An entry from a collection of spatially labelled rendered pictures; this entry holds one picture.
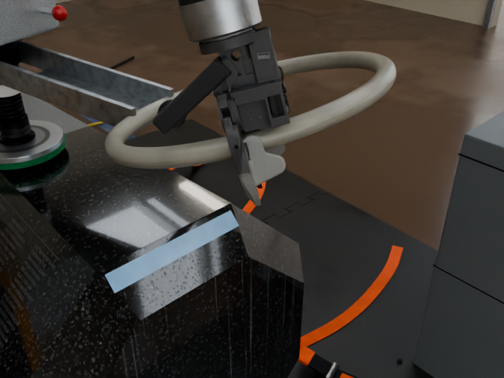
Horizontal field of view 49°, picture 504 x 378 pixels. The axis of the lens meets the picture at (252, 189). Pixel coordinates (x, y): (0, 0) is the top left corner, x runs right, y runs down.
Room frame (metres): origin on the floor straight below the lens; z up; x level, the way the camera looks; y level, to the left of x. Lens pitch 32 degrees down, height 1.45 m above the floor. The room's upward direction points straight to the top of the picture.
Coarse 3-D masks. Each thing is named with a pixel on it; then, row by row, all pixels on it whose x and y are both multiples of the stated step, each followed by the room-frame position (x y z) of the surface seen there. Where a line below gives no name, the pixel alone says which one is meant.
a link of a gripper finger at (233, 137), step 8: (224, 112) 0.62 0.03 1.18; (224, 120) 0.60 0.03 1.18; (232, 128) 0.60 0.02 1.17; (232, 136) 0.59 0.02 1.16; (240, 136) 0.60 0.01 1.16; (232, 144) 0.59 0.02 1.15; (240, 144) 0.59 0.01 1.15; (232, 152) 0.59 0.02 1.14; (240, 152) 0.59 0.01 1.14; (240, 160) 0.59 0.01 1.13; (240, 168) 0.59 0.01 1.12; (248, 168) 0.59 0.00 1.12
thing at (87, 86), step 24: (24, 48) 1.23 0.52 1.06; (0, 72) 1.11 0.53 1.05; (24, 72) 1.07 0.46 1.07; (48, 72) 1.18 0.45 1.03; (72, 72) 1.16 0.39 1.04; (96, 72) 1.12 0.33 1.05; (120, 72) 1.09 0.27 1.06; (48, 96) 1.04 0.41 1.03; (72, 96) 1.00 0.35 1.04; (96, 96) 0.97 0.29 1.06; (120, 96) 1.07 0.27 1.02; (144, 96) 1.05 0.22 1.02; (168, 96) 1.02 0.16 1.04; (120, 120) 0.94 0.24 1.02
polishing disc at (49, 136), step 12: (36, 120) 1.31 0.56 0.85; (36, 132) 1.24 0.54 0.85; (48, 132) 1.24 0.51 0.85; (60, 132) 1.24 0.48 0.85; (0, 144) 1.18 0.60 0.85; (24, 144) 1.18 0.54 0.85; (36, 144) 1.18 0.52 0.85; (48, 144) 1.18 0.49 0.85; (60, 144) 1.20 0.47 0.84; (0, 156) 1.12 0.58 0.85; (12, 156) 1.12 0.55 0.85; (24, 156) 1.12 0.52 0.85; (36, 156) 1.13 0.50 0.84
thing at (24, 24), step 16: (0, 0) 1.13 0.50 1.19; (16, 0) 1.17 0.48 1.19; (32, 0) 1.20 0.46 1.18; (48, 0) 1.23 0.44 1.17; (0, 16) 1.13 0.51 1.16; (16, 16) 1.16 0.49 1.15; (32, 16) 1.19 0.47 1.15; (48, 16) 1.22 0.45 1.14; (0, 32) 1.12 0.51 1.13; (16, 32) 1.15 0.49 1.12; (32, 32) 1.18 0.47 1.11; (0, 48) 1.17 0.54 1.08
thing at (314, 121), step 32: (288, 64) 1.06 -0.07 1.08; (320, 64) 1.03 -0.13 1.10; (352, 64) 0.96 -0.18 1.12; (384, 64) 0.81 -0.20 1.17; (352, 96) 0.69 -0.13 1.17; (128, 128) 0.88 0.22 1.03; (288, 128) 0.63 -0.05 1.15; (320, 128) 0.65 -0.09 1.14; (128, 160) 0.68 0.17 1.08; (160, 160) 0.65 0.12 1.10; (192, 160) 0.63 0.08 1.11
